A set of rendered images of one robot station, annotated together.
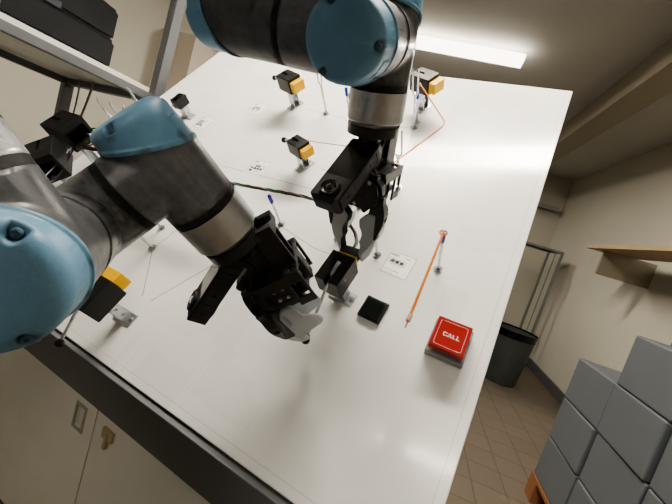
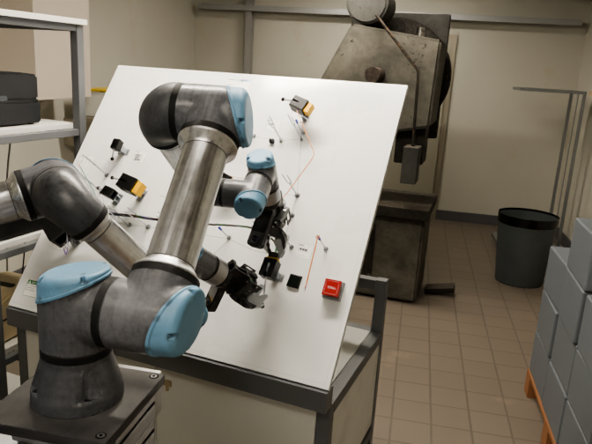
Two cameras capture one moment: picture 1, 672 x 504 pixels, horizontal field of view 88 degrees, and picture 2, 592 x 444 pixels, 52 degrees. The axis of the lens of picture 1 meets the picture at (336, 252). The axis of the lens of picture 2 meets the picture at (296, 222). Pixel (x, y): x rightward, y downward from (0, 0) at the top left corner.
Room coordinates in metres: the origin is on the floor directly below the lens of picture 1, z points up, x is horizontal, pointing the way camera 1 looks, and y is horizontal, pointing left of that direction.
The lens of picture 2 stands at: (-1.15, -0.03, 1.73)
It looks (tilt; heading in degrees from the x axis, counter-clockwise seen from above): 15 degrees down; 358
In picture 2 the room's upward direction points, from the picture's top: 3 degrees clockwise
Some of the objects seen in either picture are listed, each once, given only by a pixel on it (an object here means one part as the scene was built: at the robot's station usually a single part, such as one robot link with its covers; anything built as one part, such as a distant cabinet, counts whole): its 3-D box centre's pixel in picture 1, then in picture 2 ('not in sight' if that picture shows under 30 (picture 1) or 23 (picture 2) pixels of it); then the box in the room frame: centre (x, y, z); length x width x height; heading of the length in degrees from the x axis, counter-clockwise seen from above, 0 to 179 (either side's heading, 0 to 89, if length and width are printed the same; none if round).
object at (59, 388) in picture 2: not in sight; (77, 368); (-0.22, 0.30, 1.21); 0.15 x 0.15 x 0.10
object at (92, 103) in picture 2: not in sight; (113, 102); (3.93, 1.39, 1.34); 0.40 x 0.33 x 0.22; 167
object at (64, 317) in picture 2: not in sight; (78, 305); (-0.22, 0.29, 1.33); 0.13 x 0.12 x 0.14; 78
